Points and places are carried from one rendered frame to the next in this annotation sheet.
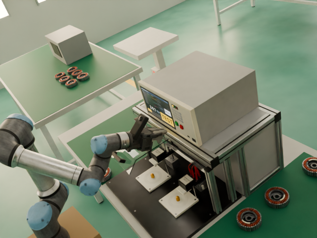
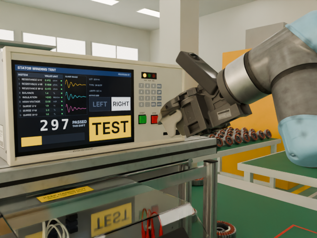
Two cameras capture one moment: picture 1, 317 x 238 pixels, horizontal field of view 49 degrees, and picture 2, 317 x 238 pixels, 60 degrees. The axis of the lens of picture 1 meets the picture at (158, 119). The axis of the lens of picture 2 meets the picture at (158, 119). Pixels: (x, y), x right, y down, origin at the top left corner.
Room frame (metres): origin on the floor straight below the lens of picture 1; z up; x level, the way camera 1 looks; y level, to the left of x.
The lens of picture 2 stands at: (1.47, 0.57, 1.23)
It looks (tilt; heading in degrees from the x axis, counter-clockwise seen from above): 4 degrees down; 254
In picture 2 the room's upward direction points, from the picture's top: straight up
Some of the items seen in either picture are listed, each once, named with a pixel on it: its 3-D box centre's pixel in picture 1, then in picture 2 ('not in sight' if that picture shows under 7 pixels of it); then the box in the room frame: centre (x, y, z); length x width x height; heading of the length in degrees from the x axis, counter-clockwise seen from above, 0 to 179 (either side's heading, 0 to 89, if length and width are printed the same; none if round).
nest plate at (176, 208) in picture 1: (178, 200); not in sight; (1.24, 0.03, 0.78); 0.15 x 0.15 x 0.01; 25
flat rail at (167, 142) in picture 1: (169, 144); (120, 193); (1.39, -0.01, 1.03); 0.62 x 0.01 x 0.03; 25
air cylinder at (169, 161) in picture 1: (172, 161); not in sight; (1.52, 0.00, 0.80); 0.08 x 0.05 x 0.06; 25
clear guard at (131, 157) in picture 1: (142, 143); (91, 219); (1.46, 0.12, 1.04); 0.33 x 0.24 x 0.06; 115
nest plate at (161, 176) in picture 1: (153, 177); not in sight; (1.46, 0.13, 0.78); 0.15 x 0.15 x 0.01; 25
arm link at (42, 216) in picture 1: (43, 218); not in sight; (1.18, 0.65, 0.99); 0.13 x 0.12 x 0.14; 162
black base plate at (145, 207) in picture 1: (168, 189); not in sight; (1.36, 0.06, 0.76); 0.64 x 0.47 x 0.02; 25
